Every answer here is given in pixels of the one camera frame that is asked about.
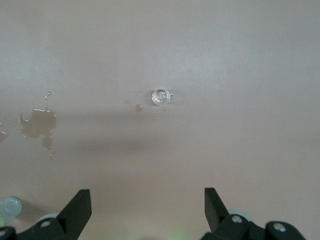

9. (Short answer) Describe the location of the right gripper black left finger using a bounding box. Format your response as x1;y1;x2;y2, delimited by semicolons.
0;189;92;240

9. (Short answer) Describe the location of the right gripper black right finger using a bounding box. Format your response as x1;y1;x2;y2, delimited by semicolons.
202;187;308;240

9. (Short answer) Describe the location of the clear glass measuring cup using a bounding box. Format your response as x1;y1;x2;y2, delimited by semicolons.
151;87;175;106

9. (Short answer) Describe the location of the yellow-green bottle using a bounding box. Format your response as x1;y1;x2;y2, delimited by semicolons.
0;196;23;227

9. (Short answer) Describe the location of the brown liquid puddle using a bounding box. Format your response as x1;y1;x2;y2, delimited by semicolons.
19;107;58;162

